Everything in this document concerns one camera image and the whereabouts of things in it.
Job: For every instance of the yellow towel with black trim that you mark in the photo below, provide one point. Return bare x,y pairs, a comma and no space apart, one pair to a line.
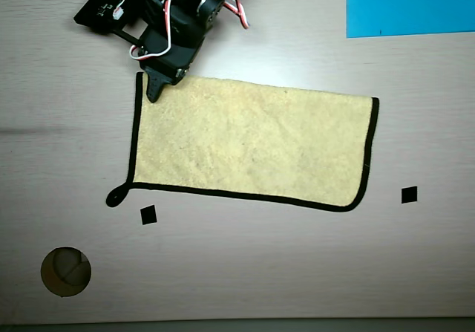
252,142

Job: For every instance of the black tape square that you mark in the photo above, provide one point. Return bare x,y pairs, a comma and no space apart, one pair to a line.
409,194
148,215

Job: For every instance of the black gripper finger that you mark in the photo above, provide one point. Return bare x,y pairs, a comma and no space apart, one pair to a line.
154,88

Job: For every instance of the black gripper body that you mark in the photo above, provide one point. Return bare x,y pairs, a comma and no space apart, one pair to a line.
165,64

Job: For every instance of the blue paper sheet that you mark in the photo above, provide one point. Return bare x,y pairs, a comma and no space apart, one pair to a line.
408,1

